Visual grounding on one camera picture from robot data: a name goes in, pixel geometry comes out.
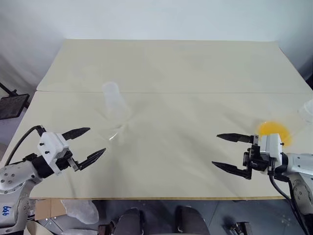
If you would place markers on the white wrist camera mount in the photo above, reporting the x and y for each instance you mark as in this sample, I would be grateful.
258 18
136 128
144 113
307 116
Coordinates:
272 144
52 143

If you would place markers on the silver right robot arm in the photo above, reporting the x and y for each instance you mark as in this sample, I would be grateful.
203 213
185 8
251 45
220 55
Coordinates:
299 162

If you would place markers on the black metal stand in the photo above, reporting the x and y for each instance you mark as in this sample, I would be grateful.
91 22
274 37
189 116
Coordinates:
12 105

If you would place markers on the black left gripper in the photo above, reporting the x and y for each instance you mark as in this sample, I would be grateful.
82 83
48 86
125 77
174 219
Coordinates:
63 159

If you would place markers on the clear plastic bag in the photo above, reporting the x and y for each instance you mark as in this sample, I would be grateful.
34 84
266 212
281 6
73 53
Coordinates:
80 210

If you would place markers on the dark rounded shape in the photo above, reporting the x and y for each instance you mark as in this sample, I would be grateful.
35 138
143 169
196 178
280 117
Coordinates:
129 222
190 220

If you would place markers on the empty clear plastic bottle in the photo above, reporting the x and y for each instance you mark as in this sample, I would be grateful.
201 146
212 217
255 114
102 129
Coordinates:
115 105

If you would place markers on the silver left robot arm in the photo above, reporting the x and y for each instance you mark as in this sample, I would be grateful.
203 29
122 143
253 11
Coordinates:
14 173

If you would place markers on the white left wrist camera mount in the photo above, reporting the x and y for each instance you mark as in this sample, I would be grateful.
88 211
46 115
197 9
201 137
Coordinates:
52 143

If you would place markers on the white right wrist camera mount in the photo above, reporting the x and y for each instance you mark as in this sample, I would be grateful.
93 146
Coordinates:
272 144

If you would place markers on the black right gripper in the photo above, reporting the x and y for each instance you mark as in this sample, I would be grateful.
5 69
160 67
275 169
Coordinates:
256 160

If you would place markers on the brown cardboard box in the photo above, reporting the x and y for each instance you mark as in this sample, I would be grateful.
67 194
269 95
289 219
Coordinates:
47 208

